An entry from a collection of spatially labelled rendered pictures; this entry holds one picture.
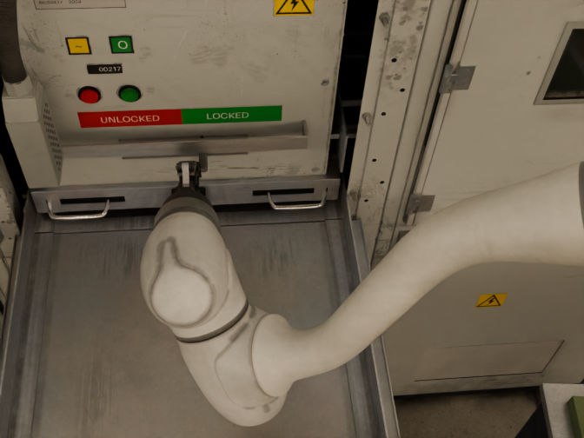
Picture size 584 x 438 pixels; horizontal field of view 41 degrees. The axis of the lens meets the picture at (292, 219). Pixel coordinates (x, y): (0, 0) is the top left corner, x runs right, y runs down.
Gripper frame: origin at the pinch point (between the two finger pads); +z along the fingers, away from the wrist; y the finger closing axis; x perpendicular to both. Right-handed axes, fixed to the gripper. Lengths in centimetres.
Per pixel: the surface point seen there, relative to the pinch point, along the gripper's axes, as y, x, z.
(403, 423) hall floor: 91, 51, 48
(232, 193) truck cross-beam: 8.4, 6.9, 11.8
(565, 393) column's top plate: 39, 63, -12
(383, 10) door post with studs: -26.4, 27.9, -11.5
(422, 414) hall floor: 90, 57, 49
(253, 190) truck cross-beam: 8.0, 10.6, 11.7
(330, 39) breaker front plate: -21.3, 21.9, -4.0
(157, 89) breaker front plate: -13.7, -4.0, 0.4
